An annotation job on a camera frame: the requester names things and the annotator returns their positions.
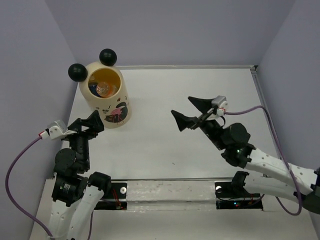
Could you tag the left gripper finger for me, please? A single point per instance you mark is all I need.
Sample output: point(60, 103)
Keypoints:
point(93, 123)
point(77, 125)

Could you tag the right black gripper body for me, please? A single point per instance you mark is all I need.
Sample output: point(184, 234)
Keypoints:
point(211, 128)

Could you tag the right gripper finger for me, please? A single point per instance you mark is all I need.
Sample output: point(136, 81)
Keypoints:
point(184, 122)
point(203, 105)

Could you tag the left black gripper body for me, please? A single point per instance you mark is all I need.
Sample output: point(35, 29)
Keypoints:
point(81, 139)

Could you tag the long orange capped bottle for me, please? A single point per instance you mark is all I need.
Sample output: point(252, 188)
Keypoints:
point(105, 89)

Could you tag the clear bottle blue label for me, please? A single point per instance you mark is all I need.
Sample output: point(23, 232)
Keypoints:
point(93, 88)

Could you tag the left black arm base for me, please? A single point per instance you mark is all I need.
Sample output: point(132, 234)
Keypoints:
point(116, 199)

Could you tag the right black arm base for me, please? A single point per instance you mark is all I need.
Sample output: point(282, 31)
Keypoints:
point(232, 195)

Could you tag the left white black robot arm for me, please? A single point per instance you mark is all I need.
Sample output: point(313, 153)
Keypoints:
point(75, 196)

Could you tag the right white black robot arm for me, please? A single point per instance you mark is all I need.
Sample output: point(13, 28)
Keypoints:
point(260, 172)

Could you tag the cream panda-ear waste bin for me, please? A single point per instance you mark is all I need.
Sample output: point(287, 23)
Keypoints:
point(114, 111)

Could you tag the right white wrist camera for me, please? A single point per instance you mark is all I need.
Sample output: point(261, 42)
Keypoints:
point(219, 105)

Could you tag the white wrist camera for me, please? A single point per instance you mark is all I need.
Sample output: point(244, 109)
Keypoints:
point(219, 105)
point(56, 130)

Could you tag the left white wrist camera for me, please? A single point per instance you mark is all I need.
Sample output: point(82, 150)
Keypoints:
point(56, 130)

